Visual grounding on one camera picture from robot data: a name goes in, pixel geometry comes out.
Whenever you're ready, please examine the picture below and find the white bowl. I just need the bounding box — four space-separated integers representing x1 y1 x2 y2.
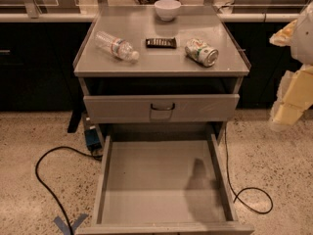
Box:
154 0 181 21

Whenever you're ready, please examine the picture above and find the grey drawer cabinet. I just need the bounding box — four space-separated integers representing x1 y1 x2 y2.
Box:
74 6 249 138

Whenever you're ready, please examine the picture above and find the green 7up can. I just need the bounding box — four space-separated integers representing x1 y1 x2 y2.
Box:
185 38 219 68

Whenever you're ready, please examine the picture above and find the closed grey top drawer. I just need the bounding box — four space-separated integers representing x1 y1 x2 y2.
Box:
84 94 239 123

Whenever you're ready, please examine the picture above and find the blue power adapter box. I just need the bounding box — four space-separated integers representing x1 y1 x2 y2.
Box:
84 127 102 152

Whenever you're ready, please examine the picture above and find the dark counter with glass partition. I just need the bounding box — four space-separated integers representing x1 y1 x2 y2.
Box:
0 0 300 114

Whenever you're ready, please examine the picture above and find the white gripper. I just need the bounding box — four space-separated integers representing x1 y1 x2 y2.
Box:
269 2 313 132

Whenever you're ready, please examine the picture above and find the open grey middle drawer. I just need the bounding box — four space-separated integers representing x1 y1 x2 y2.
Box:
76 134 254 235

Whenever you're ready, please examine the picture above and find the black chocolate bar packet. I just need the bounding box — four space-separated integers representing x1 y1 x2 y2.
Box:
146 38 177 49

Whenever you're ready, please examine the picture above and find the black cable on right floor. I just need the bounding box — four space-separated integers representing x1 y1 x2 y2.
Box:
223 124 274 215

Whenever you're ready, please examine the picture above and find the blue tape cross mark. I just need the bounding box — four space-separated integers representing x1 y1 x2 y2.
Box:
53 212 90 235

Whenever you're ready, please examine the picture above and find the clear plastic water bottle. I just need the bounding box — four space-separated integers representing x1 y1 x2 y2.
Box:
94 31 140 62

